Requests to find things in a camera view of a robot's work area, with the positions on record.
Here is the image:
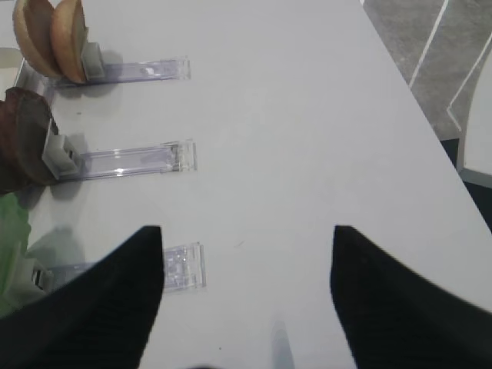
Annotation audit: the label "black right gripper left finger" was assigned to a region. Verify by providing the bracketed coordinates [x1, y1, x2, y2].
[1, 226, 165, 368]

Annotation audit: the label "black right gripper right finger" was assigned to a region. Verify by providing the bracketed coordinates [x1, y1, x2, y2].
[330, 225, 491, 368]

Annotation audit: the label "clear acrylic lettuce holder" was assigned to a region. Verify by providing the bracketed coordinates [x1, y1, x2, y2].
[27, 242, 207, 294]

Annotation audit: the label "green lettuce leaf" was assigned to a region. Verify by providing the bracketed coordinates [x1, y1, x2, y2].
[1, 193, 31, 317]

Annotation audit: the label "brown meat patty inner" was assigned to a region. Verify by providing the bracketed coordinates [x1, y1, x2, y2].
[1, 101, 28, 196]

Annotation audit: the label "brown meat patty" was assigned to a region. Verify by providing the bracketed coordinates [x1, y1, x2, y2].
[1, 101, 28, 196]
[5, 87, 58, 186]

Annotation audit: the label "brown meat patty outer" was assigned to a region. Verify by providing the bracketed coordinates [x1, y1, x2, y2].
[5, 87, 58, 186]

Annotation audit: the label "clear acrylic patty holder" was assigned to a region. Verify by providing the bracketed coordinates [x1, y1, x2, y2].
[32, 119, 198, 182]

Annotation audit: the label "white chair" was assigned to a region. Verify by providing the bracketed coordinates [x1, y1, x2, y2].
[447, 0, 492, 174]

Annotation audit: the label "clear acrylic bun holder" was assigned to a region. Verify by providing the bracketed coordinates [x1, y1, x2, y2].
[14, 42, 191, 88]

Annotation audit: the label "bun half inner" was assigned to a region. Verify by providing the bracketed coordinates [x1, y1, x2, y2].
[50, 0, 88, 84]

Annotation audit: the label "bun half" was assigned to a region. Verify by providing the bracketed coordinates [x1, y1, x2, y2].
[12, 0, 62, 78]
[50, 0, 88, 84]

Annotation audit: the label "bun half outer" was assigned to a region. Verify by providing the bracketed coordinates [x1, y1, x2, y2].
[12, 0, 62, 78]

